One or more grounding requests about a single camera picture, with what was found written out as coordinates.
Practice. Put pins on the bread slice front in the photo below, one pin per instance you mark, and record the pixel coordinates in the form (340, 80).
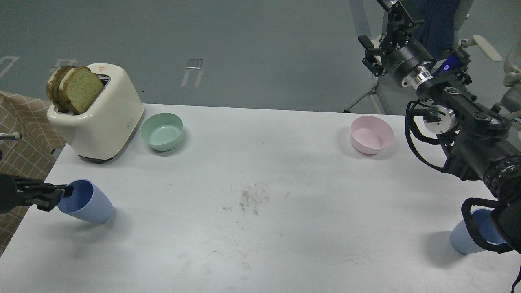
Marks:
(78, 89)

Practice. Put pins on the cream toaster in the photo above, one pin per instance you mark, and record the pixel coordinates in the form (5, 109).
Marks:
(102, 131)

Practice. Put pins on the blue cup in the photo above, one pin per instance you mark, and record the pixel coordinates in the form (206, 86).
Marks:
(87, 202)
(461, 240)

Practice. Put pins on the bread slice back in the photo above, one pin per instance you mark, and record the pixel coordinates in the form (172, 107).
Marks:
(52, 88)

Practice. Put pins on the blue denim jacket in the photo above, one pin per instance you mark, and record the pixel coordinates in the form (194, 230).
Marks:
(436, 34)

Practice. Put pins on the pink bowl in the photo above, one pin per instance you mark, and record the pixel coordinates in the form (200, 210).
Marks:
(370, 135)

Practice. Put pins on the bread slice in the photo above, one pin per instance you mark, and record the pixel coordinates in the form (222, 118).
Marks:
(52, 88)
(78, 89)

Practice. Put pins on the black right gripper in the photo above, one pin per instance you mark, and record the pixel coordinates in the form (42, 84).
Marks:
(399, 54)

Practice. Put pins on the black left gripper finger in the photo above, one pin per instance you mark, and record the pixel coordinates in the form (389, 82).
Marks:
(49, 196)

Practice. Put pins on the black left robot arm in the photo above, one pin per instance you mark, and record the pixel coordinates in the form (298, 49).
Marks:
(19, 191)

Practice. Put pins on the green bowl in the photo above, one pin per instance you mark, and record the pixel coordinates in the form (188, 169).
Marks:
(163, 131)

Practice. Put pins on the grey office chair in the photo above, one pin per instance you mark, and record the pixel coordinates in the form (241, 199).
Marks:
(383, 90)

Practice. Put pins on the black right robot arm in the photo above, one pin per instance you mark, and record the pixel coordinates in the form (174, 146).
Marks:
(445, 127)

